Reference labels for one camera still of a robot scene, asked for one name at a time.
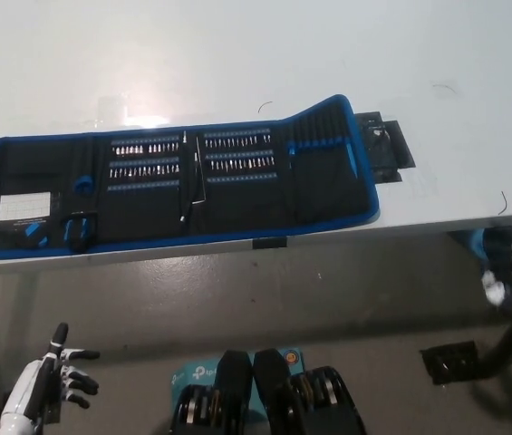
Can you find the blue round suction cup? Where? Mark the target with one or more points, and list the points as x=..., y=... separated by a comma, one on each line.
x=83, y=185

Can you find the blue black clip tool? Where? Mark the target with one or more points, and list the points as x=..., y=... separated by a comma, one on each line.
x=74, y=231

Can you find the blue triangular pick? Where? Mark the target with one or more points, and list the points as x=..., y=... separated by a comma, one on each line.
x=33, y=229
x=40, y=241

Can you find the teal tp-link box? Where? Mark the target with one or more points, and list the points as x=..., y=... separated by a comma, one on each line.
x=196, y=374

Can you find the black blue-trimmed toolkit roll case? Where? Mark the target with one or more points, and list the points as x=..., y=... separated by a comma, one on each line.
x=147, y=213

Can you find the black tweezers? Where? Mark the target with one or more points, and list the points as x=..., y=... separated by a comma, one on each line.
x=199, y=172

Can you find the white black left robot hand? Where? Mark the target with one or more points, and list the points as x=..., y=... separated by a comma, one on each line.
x=40, y=378

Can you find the black tape patch on table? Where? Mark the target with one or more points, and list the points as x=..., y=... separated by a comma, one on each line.
x=384, y=151

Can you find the small black tape strip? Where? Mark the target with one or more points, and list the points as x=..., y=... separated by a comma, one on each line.
x=270, y=243

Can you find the white grid card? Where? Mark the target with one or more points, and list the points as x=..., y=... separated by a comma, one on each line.
x=24, y=206

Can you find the blue and black chair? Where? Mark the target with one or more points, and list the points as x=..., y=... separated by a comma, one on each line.
x=475, y=242

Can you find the black diagonal table leg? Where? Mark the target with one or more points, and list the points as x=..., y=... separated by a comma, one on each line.
x=505, y=349

